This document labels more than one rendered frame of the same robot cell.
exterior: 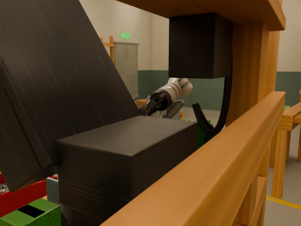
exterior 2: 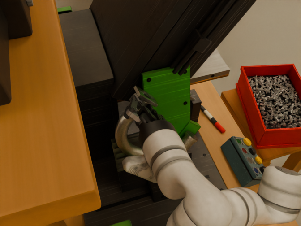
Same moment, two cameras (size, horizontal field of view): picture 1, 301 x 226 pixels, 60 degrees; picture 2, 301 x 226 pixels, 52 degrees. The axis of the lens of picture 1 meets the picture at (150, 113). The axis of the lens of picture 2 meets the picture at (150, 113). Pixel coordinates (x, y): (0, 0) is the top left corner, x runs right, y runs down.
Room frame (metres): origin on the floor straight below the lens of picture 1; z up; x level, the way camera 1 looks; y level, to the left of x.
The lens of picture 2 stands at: (1.15, -0.29, 1.76)
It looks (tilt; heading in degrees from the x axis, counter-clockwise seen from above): 52 degrees down; 132
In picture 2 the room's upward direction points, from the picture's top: straight up
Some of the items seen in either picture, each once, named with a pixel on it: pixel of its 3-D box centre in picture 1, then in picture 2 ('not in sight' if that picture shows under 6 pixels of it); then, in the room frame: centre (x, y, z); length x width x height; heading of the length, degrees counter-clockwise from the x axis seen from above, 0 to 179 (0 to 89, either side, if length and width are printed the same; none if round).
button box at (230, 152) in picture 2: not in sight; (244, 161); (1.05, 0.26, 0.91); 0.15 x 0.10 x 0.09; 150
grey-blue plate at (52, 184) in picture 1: (58, 202); not in sight; (0.74, 0.28, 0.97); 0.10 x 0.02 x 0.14; 60
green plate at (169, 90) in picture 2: not in sight; (163, 96); (0.83, 0.11, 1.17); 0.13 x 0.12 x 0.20; 150
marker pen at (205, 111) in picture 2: not in sight; (212, 118); (0.88, 0.33, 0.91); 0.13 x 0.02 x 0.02; 163
